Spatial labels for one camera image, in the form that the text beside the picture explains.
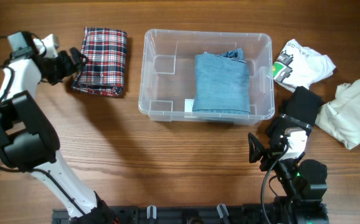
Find red plaid shirt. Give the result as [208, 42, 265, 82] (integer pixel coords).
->
[71, 27, 128, 98]

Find black garment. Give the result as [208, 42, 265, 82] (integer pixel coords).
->
[266, 86, 322, 148]

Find blue denim jeans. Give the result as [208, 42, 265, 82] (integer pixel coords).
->
[192, 48, 250, 114]

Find white printed t-shirt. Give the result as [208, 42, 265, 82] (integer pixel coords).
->
[273, 39, 336, 93]

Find cream white garment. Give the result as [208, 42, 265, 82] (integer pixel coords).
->
[315, 80, 360, 150]

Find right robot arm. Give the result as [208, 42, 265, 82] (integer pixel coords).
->
[248, 133, 329, 223]

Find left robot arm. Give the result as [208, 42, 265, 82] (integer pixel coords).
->
[0, 47, 120, 223]

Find clear plastic storage container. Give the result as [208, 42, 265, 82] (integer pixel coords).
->
[138, 29, 275, 125]

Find right black camera cable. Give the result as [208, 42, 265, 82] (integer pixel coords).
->
[260, 136, 290, 224]

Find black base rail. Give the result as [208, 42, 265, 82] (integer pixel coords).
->
[51, 203, 329, 224]

